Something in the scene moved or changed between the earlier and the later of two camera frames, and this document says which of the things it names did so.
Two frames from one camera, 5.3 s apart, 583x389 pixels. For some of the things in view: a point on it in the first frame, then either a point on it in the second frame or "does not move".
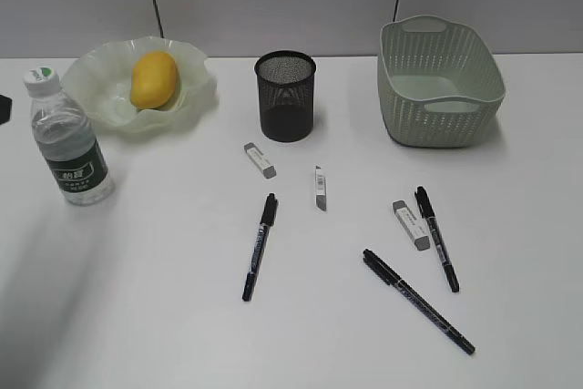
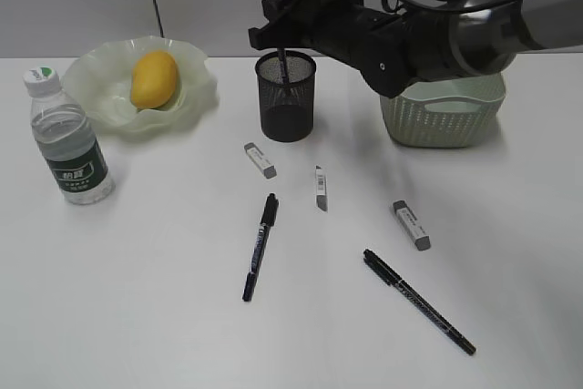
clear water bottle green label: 66,138 does not move
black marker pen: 426,208 -> 282,70
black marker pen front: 417,302 does not move
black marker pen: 268,219 does not move
